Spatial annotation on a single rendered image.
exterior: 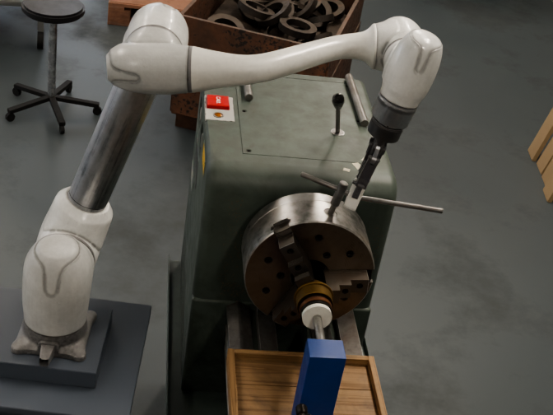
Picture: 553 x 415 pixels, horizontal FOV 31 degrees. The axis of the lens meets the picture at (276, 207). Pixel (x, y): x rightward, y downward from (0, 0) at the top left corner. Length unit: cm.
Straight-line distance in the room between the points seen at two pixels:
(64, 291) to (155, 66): 61
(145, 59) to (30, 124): 297
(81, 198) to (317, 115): 68
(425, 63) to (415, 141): 328
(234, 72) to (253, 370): 72
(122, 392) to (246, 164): 63
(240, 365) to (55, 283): 48
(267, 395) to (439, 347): 176
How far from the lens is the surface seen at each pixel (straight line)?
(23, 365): 251
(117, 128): 239
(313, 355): 214
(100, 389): 252
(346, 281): 237
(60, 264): 239
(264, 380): 239
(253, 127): 261
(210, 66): 213
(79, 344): 253
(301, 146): 256
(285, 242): 230
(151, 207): 450
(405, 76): 214
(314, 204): 237
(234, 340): 252
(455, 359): 400
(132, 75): 215
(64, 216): 253
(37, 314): 246
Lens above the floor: 251
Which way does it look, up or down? 33 degrees down
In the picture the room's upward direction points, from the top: 10 degrees clockwise
